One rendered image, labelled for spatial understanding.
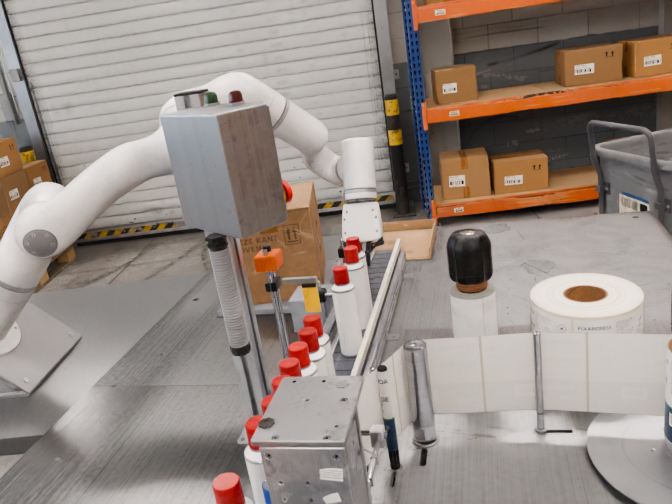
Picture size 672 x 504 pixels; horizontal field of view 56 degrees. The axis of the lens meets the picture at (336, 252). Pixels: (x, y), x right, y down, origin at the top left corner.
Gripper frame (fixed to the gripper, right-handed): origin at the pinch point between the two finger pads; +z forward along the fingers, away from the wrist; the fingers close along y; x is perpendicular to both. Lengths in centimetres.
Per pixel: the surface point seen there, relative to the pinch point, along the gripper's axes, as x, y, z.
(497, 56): 383, 46, -157
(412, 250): 51, 6, -2
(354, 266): -17.8, 1.1, 0.7
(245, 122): -73, -2, -23
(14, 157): 242, -310, -90
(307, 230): 7.6, -17.0, -9.4
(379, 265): 26.9, -1.0, 1.8
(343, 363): -26.3, -1.0, 21.4
